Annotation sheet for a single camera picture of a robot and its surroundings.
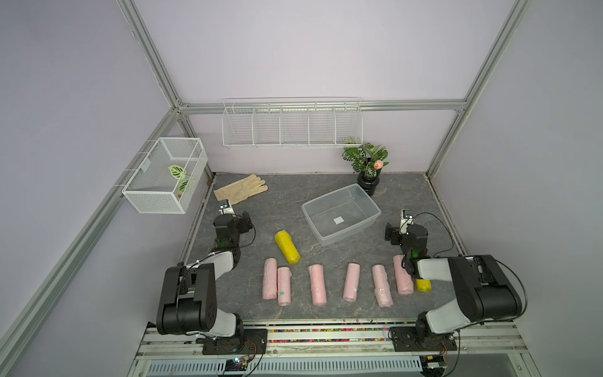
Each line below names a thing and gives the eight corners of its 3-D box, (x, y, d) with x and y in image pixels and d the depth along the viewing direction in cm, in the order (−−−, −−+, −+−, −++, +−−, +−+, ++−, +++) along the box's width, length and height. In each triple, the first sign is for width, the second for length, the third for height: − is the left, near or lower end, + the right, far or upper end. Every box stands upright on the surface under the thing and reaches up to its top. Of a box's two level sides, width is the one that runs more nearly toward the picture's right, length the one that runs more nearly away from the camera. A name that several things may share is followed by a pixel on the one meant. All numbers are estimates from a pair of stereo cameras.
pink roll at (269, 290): (263, 299, 83) (262, 297, 81) (265, 261, 92) (264, 258, 90) (276, 298, 84) (275, 295, 81) (276, 260, 93) (276, 257, 90)
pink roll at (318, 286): (312, 306, 82) (312, 304, 79) (308, 268, 91) (308, 265, 88) (327, 305, 82) (328, 302, 80) (322, 266, 91) (322, 263, 89)
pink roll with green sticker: (275, 305, 82) (274, 302, 80) (278, 269, 91) (277, 266, 88) (290, 305, 82) (290, 302, 80) (292, 269, 91) (292, 266, 88)
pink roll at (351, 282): (341, 299, 83) (342, 297, 81) (347, 264, 92) (347, 261, 89) (355, 303, 83) (356, 300, 80) (359, 267, 91) (360, 264, 89)
